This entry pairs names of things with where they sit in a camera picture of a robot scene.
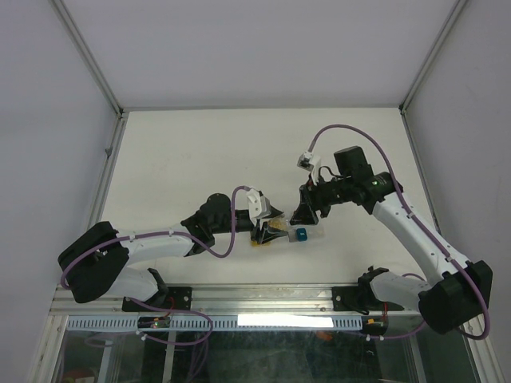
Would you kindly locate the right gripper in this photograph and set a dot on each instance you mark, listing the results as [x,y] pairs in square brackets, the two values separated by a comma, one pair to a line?
[310,193]

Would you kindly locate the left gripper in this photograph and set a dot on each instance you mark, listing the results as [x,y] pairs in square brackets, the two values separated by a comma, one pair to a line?
[265,233]

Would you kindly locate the clear bottle of yellow pills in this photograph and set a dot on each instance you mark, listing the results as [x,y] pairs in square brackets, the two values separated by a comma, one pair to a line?
[278,224]

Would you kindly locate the weekly pill organizer strip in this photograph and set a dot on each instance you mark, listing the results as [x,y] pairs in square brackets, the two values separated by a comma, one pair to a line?
[299,234]

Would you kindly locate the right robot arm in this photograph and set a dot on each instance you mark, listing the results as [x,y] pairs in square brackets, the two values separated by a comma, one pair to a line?
[453,290]

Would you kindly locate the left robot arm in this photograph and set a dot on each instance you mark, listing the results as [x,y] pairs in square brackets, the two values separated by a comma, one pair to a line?
[102,261]

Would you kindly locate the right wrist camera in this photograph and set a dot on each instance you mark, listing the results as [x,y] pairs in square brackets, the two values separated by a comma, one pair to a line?
[312,163]

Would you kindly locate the aluminium mounting rail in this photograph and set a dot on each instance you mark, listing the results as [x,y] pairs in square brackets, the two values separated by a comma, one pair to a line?
[226,299]

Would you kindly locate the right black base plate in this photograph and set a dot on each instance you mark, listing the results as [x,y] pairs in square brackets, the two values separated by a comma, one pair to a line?
[351,299]

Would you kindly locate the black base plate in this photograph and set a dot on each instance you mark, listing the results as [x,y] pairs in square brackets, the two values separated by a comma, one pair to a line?
[175,298]
[351,299]

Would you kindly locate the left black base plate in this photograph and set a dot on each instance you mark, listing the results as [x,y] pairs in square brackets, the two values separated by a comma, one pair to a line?
[175,298]

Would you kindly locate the slotted cable duct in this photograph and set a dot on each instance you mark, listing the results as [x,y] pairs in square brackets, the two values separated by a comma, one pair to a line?
[239,322]

